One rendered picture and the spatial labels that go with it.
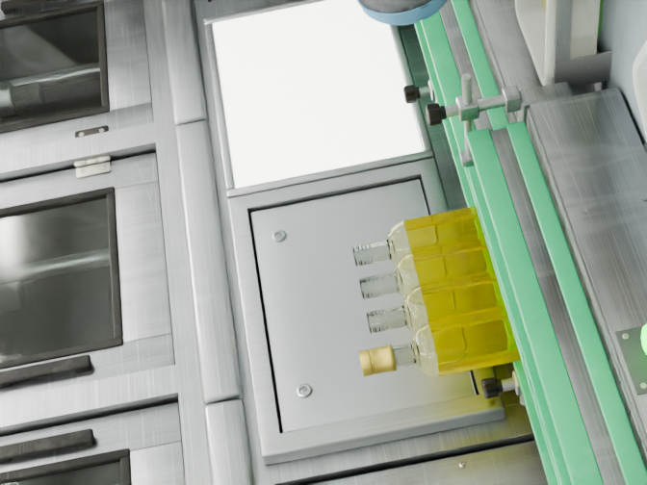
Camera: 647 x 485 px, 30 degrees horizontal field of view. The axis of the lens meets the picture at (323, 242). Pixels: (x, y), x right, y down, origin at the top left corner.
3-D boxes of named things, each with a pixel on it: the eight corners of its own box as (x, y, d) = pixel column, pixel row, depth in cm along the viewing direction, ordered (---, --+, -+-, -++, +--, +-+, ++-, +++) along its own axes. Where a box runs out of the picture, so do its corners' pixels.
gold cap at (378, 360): (390, 339, 157) (356, 344, 157) (395, 360, 155) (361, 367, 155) (392, 354, 160) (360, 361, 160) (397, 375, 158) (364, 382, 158)
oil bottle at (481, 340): (566, 316, 161) (409, 346, 161) (568, 293, 157) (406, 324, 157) (578, 351, 158) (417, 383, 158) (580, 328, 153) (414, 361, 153)
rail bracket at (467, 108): (515, 142, 171) (429, 160, 171) (516, 57, 158) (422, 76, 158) (521, 158, 169) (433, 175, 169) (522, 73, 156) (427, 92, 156)
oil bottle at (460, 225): (532, 216, 172) (385, 245, 172) (533, 191, 167) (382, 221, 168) (543, 247, 168) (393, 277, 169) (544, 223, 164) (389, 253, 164)
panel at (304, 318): (387, -7, 221) (206, 30, 222) (386, -19, 219) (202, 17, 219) (505, 420, 167) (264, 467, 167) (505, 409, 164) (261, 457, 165)
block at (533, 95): (564, 123, 170) (515, 133, 170) (567, 76, 162) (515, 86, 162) (571, 141, 167) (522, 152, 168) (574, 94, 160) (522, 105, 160)
